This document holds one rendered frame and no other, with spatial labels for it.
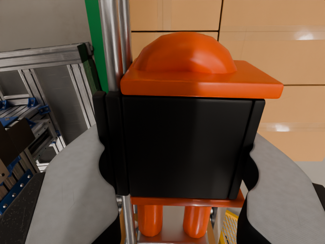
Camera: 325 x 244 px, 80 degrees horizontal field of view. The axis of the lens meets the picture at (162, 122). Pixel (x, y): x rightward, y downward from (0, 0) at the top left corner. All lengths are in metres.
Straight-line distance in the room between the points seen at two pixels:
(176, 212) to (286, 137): 0.91
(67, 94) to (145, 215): 1.19
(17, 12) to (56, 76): 0.45
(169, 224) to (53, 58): 1.14
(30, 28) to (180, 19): 1.03
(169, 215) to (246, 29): 0.71
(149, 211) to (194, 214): 0.04
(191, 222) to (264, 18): 0.75
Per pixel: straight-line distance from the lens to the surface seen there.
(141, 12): 0.77
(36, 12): 1.51
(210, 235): 0.94
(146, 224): 0.18
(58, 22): 1.46
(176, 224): 0.20
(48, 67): 1.31
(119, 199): 1.25
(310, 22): 0.92
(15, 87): 1.46
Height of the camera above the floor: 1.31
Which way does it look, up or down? 61 degrees down
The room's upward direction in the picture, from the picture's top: 179 degrees counter-clockwise
